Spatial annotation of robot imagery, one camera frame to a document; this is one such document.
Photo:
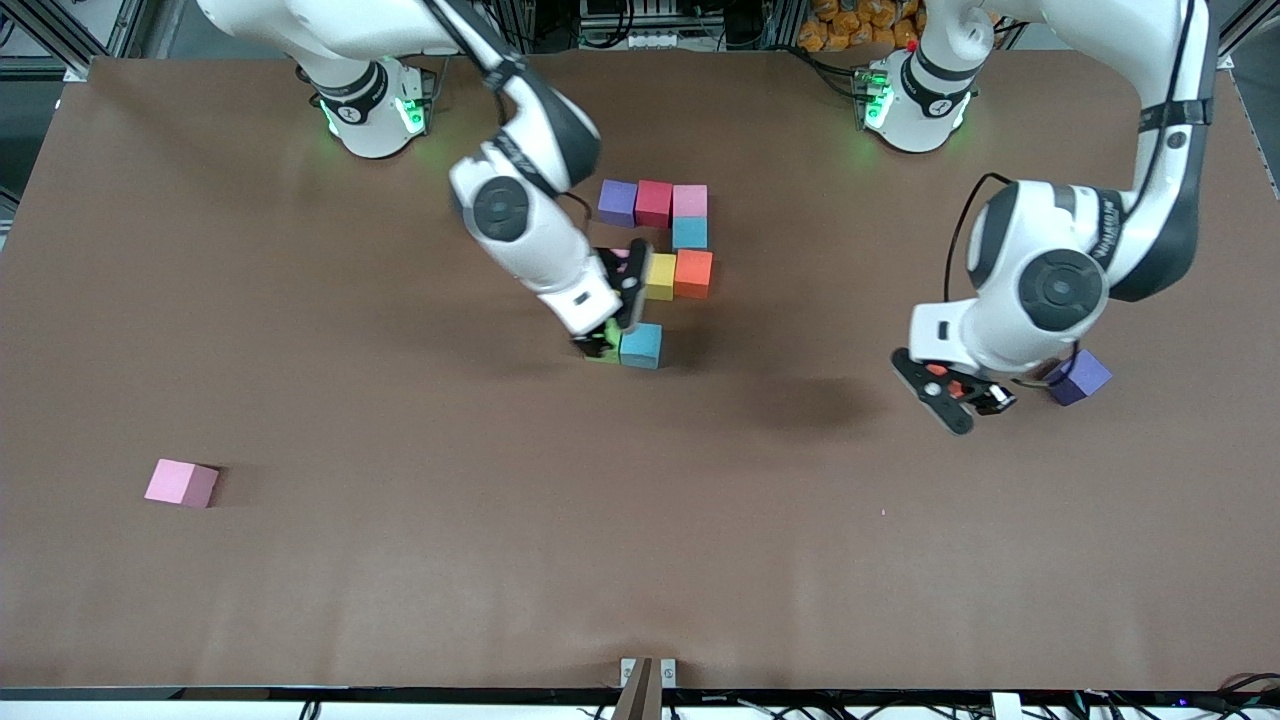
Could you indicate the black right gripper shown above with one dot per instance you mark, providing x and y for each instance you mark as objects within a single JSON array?
[{"x": 608, "y": 262}]

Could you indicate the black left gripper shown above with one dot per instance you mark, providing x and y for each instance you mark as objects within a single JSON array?
[{"x": 1022, "y": 383}]

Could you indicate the green foam cube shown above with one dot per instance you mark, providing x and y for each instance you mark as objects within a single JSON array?
[{"x": 607, "y": 350}]

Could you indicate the orange foam cube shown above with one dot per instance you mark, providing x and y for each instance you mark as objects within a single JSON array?
[
  {"x": 960, "y": 391},
  {"x": 693, "y": 275}
]

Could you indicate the blue foam cube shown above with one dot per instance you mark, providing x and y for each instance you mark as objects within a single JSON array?
[
  {"x": 689, "y": 233},
  {"x": 641, "y": 346}
]

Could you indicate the yellow foam cube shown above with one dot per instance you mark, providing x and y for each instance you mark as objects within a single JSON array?
[{"x": 662, "y": 278}]

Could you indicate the purple foam cube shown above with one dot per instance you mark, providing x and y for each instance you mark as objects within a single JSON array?
[
  {"x": 617, "y": 203},
  {"x": 1087, "y": 378}
]

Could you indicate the red foam cube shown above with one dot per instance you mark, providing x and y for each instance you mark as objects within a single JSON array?
[{"x": 654, "y": 202}]

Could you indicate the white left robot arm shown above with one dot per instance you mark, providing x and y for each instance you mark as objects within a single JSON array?
[{"x": 1050, "y": 270}]

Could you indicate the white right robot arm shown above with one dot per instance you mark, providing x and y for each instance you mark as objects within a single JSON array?
[{"x": 520, "y": 200}]

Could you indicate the brown table cover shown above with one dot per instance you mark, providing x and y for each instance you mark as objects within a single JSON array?
[{"x": 640, "y": 560}]

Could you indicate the small white box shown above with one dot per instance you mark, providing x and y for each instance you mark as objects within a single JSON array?
[{"x": 1005, "y": 708}]

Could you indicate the bag of orange items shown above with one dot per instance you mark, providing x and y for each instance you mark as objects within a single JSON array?
[{"x": 850, "y": 25}]

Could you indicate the small metal bracket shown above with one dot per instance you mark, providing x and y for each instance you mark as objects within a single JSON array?
[{"x": 668, "y": 672}]

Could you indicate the brown camera pole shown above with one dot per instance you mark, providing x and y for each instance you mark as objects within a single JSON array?
[{"x": 635, "y": 700}]

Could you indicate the aluminium frame profile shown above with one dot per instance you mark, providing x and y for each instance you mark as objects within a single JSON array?
[
  {"x": 1227, "y": 58},
  {"x": 125, "y": 25}
]

